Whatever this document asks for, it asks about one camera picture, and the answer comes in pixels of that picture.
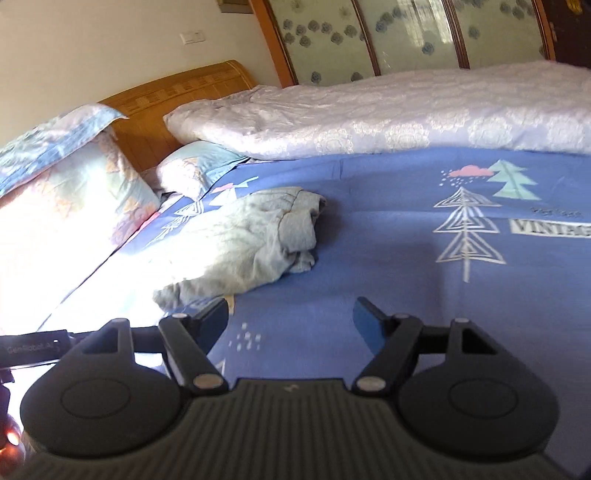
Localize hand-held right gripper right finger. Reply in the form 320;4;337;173
353;298;505;397

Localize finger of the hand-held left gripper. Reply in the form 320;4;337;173
69;325;161;346

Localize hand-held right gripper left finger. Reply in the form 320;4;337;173
79;298;230;397

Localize grey pants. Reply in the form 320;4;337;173
152;186;327;311

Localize person's left hand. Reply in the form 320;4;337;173
0;412;27;468

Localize blue printed bed cover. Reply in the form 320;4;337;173
0;147;591;398

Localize large floral pillow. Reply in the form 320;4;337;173
0;103;162;334

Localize small floral pillow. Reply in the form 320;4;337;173
156;140;252;200

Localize lilac floral quilt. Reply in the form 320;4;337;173
163;60;591;161

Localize wooden headboard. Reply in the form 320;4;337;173
97;59;259;175

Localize wooden wardrobe with frosted doors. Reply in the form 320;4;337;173
248;0;558;88

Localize dark wooden door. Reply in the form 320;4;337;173
539;0;591;69

